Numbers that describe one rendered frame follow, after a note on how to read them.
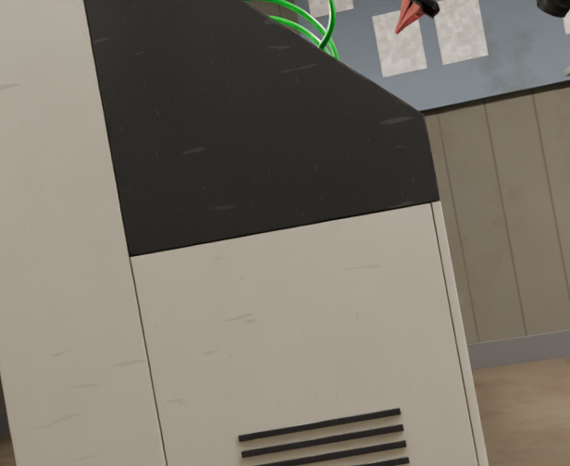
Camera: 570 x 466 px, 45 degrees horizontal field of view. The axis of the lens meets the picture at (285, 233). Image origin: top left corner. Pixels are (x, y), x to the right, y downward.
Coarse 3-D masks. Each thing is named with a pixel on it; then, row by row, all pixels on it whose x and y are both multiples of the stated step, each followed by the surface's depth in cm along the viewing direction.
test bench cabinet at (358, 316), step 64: (192, 256) 127; (256, 256) 127; (320, 256) 126; (384, 256) 126; (448, 256) 126; (192, 320) 127; (256, 320) 127; (320, 320) 126; (384, 320) 126; (448, 320) 126; (192, 384) 127; (256, 384) 127; (320, 384) 126; (384, 384) 126; (448, 384) 126; (192, 448) 127; (256, 448) 127; (320, 448) 126; (384, 448) 126; (448, 448) 126
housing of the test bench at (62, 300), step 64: (0, 0) 129; (64, 0) 128; (0, 64) 129; (64, 64) 128; (0, 128) 129; (64, 128) 128; (0, 192) 129; (64, 192) 128; (0, 256) 129; (64, 256) 128; (128, 256) 128; (0, 320) 128; (64, 320) 128; (128, 320) 128; (64, 384) 128; (128, 384) 128; (64, 448) 128; (128, 448) 128
